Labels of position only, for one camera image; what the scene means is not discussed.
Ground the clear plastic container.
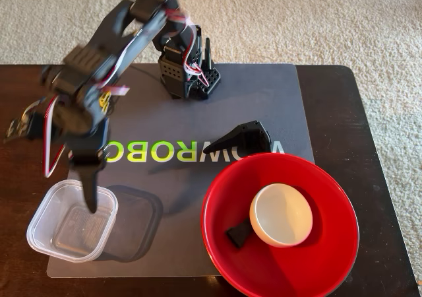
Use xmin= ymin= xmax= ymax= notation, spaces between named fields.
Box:
xmin=26 ymin=179 xmax=119 ymax=264

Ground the red white black servo wire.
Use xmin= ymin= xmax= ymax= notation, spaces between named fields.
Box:
xmin=164 ymin=9 xmax=206 ymax=84
xmin=42 ymin=94 xmax=67 ymax=179

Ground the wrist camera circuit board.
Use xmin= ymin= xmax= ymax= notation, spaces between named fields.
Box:
xmin=3 ymin=107 xmax=45 ymax=145

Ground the small white bowl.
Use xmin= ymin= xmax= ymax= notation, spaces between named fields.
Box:
xmin=249 ymin=183 xmax=314 ymax=248

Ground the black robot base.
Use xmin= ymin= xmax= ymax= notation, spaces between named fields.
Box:
xmin=157 ymin=38 xmax=222 ymax=102

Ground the grey mat with WOWROBO print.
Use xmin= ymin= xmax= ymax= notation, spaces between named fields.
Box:
xmin=45 ymin=62 xmax=316 ymax=279

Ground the red bowl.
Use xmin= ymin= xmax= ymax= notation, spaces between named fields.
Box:
xmin=200 ymin=151 xmax=360 ymax=297

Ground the yellow clip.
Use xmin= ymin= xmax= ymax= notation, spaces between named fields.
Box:
xmin=98 ymin=91 xmax=113 ymax=115

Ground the black printed jaw part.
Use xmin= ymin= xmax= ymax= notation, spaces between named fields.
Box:
xmin=202 ymin=120 xmax=273 ymax=156

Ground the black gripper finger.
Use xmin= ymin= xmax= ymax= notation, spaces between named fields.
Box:
xmin=70 ymin=149 xmax=104 ymax=215

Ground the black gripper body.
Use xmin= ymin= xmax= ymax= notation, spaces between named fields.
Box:
xmin=45 ymin=88 xmax=110 ymax=155

